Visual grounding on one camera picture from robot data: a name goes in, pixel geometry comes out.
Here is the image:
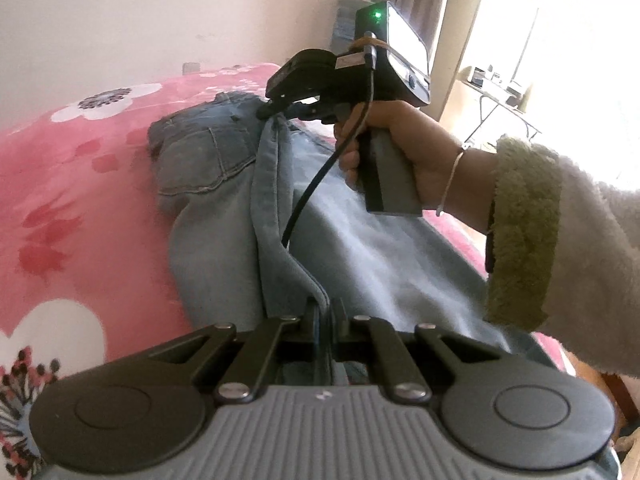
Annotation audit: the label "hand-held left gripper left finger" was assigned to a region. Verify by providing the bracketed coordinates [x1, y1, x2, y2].
[142, 297, 323, 405]

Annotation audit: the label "person's right forearm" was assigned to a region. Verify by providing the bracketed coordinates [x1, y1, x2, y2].
[440, 135, 640, 376]

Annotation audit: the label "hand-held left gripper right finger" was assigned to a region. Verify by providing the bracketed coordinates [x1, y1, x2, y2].
[330, 297, 501, 403]

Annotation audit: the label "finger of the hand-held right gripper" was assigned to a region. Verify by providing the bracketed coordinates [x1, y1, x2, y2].
[256, 96, 301, 122]

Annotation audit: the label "pink floral blanket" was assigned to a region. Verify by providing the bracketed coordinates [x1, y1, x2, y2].
[0, 62, 576, 480]

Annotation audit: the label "dark box on nightstand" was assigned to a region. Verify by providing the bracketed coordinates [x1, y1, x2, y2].
[332, 0, 371, 51]

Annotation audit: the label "light blue denim jeans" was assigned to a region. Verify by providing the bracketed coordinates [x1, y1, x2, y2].
[147, 91, 568, 388]

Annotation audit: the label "person's right hand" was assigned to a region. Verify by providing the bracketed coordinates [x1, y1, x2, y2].
[334, 100, 466, 213]

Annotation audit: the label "thin wrist bracelet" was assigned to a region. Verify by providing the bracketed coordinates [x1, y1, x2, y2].
[436, 147, 467, 217]

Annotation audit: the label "folding table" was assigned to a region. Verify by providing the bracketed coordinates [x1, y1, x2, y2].
[457, 65, 543, 148]

